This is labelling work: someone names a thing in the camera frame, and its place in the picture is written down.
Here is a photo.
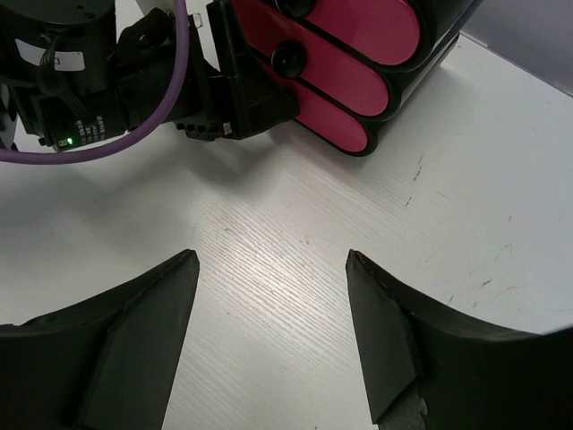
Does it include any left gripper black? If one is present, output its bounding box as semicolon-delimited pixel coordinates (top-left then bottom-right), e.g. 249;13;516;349
107;1;299;142

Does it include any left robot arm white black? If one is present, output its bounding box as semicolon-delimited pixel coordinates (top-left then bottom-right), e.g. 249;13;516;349
1;1;299;152

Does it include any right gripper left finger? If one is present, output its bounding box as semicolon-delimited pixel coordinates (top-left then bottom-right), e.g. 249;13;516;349
1;250;200;429

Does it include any pink drawer with black knob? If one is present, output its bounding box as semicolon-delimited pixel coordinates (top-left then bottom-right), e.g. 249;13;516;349
275;0;422;65

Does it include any black drawer cabinet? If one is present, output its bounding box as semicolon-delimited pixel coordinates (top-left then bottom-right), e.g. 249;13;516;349
250;0;479;157

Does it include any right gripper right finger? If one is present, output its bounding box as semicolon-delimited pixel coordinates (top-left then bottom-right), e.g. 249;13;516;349
346;251;572;429

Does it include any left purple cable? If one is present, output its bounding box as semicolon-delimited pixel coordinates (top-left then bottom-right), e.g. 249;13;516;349
0;0;192;166

